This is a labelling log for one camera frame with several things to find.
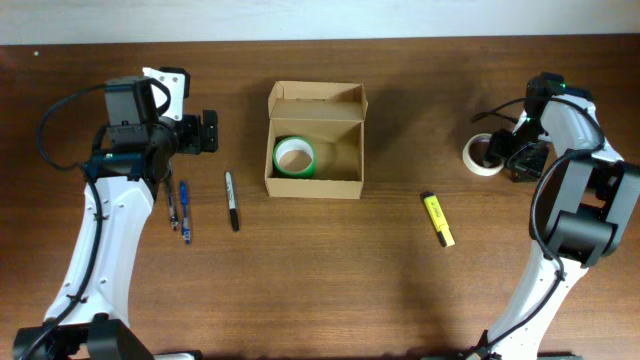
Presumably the black permanent marker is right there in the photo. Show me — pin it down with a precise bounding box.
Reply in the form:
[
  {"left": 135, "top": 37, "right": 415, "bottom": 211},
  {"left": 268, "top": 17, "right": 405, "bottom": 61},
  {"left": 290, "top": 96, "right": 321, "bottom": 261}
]
[{"left": 225, "top": 172, "right": 240, "bottom": 232}]

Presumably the blue ballpoint pen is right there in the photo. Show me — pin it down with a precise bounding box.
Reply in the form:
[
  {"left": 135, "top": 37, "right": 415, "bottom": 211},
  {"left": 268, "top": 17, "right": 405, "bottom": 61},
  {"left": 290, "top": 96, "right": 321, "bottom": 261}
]
[{"left": 180, "top": 181, "right": 191, "bottom": 245}]

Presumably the green tape roll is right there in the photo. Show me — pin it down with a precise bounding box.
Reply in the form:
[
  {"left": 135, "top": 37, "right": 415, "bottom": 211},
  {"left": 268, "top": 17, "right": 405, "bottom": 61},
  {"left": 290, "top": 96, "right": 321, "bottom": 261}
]
[{"left": 272, "top": 136, "right": 316, "bottom": 179}]

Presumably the beige masking tape roll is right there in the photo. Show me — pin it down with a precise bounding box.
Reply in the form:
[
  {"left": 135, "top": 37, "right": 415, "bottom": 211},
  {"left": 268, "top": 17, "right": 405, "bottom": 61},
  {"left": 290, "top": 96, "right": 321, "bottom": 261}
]
[{"left": 462, "top": 133, "right": 504, "bottom": 177}]

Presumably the black ballpoint pen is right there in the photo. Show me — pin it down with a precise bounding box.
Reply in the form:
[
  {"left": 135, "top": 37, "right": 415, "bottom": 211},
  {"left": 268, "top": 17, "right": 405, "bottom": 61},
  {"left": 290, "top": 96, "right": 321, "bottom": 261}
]
[{"left": 164, "top": 173, "right": 179, "bottom": 231}]

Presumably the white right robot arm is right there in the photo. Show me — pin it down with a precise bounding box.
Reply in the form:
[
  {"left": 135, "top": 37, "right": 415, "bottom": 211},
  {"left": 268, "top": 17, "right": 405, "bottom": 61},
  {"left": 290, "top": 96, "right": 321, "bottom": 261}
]
[{"left": 465, "top": 72, "right": 639, "bottom": 359}]

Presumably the brown cardboard box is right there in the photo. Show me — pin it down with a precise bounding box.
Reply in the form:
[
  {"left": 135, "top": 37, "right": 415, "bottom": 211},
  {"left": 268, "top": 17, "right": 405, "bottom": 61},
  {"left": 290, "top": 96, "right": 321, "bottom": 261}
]
[{"left": 264, "top": 80, "right": 368, "bottom": 199}]

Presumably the yellow highlighter marker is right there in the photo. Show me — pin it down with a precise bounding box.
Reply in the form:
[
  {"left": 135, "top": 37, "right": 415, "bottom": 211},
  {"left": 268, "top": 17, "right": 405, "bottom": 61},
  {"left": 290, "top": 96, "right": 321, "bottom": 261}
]
[{"left": 421, "top": 192, "right": 455, "bottom": 248}]

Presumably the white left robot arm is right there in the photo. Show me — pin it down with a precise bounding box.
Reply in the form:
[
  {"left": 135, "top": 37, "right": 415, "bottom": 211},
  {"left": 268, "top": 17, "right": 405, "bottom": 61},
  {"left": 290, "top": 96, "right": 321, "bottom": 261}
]
[{"left": 13, "top": 67, "right": 218, "bottom": 359}]

